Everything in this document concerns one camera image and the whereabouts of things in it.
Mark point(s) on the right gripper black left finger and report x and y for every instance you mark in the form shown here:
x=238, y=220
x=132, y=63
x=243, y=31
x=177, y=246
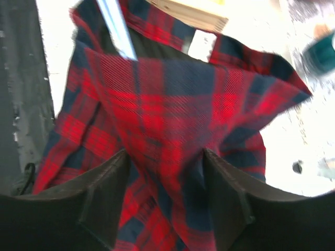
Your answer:
x=80, y=214

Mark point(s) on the floral table mat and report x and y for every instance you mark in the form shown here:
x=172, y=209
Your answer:
x=299, y=142

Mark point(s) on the wooden clothes rack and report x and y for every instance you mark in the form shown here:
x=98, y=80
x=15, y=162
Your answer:
x=205, y=15

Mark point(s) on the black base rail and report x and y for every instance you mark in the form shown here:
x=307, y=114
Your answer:
x=26, y=104

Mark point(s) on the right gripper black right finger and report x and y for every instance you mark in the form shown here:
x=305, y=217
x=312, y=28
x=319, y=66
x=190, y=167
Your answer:
x=248, y=214

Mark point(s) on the red plaid garment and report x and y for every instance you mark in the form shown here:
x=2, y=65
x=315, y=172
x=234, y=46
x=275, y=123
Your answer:
x=164, y=109

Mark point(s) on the blue hanger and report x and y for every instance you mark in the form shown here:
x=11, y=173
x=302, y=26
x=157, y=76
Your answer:
x=115, y=22

